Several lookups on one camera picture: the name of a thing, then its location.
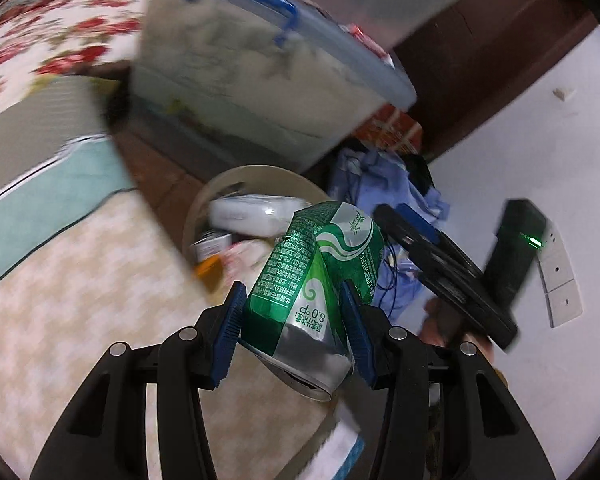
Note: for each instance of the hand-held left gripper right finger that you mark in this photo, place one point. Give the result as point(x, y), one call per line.
point(357, 335)

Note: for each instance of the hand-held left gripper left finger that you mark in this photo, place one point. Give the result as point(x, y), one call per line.
point(227, 335)

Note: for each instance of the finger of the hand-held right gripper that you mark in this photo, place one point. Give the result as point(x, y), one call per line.
point(422, 222)
point(402, 242)

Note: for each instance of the crushed green can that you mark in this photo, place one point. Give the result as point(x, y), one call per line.
point(300, 280)

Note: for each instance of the white glossy packet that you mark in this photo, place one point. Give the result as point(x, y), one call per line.
point(252, 215)

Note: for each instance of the beige round bin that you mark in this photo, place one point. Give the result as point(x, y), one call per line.
point(200, 210)

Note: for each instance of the person's right hand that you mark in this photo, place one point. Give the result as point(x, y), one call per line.
point(437, 327)

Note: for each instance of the blue crumpled cloth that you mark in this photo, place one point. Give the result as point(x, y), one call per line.
point(380, 180)

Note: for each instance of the red orange carton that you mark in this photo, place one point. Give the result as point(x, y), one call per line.
point(392, 130)

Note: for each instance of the dark wooden cabinet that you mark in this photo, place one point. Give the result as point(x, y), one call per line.
point(485, 60)

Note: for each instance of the white wall socket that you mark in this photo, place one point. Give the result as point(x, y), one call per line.
point(560, 280)

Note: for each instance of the small white wall clip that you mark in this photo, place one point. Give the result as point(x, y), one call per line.
point(564, 94)

